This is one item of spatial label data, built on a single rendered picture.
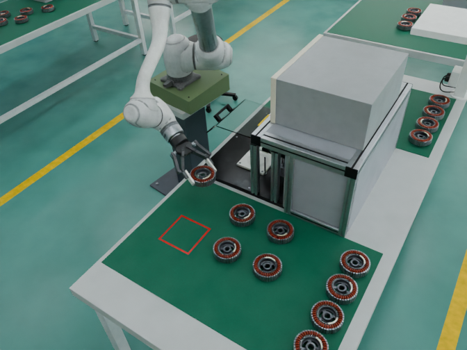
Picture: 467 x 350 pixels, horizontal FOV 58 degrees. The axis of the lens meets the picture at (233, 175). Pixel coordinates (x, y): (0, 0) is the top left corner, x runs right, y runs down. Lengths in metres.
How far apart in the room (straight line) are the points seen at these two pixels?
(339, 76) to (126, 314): 1.17
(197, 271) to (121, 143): 2.15
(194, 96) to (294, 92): 0.98
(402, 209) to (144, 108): 1.17
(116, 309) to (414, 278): 1.72
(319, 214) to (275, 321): 0.49
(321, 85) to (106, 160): 2.27
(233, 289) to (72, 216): 1.76
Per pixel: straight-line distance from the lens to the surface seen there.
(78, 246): 2.95
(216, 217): 1.86
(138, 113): 1.72
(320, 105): 1.60
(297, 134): 1.69
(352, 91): 1.59
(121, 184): 3.26
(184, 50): 2.48
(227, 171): 2.04
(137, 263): 1.76
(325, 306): 1.57
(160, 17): 1.96
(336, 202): 1.71
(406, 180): 2.12
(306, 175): 1.68
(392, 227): 1.90
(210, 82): 2.59
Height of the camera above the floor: 2.12
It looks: 42 degrees down
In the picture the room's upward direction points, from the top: 4 degrees counter-clockwise
